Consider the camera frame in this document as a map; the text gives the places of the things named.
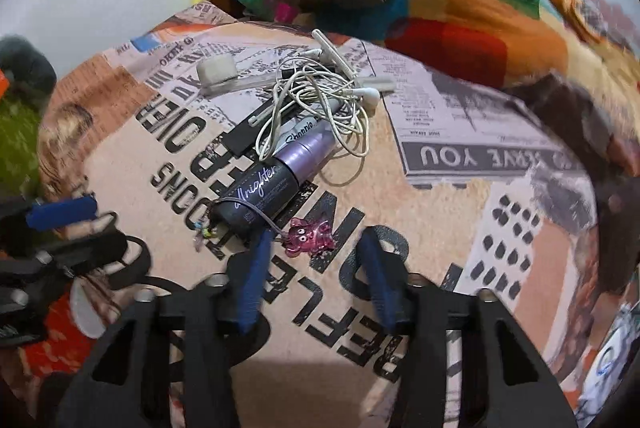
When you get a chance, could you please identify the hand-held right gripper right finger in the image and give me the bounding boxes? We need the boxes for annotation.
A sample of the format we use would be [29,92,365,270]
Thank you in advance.
[357,225,581,428]

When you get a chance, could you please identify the white eraser block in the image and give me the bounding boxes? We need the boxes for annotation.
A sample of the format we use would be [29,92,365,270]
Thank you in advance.
[196,53,237,85]

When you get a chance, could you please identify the white tangled earphones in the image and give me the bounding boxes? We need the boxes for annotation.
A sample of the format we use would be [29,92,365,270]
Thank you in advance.
[255,28,396,159]

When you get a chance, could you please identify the pink bear keychain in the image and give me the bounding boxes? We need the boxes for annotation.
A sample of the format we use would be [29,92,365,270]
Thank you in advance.
[194,198,333,259]

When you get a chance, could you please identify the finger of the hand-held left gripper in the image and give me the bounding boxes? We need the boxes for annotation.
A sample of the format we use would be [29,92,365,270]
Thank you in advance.
[30,229,152,283]
[0,194,118,239]

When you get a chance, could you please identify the newspaper print blanket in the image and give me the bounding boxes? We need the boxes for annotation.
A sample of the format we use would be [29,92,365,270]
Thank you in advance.
[37,3,636,428]

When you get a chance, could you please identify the red floral mat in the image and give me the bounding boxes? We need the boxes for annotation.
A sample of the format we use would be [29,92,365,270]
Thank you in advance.
[20,293,126,389]

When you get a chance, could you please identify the black and purple spray bottle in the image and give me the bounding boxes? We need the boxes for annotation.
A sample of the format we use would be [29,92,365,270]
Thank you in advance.
[207,128,338,254]

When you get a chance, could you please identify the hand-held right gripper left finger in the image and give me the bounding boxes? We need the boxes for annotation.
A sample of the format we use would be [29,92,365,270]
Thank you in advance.
[57,228,276,428]

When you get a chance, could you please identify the green mat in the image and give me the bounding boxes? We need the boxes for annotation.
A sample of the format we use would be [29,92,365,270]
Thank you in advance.
[0,93,46,204]

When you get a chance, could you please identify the white round device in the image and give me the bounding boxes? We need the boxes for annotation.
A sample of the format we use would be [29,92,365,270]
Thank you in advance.
[580,303,640,414]

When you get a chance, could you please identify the multicoloured patchwork blanket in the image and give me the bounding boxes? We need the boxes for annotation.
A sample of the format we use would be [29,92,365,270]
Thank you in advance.
[227,0,640,109]

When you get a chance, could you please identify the dark grey fuzzy object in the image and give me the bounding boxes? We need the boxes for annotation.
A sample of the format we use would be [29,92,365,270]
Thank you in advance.
[0,36,57,96]

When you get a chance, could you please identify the grey marker pen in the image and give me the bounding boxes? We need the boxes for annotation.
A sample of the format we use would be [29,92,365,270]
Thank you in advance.
[272,101,346,156]

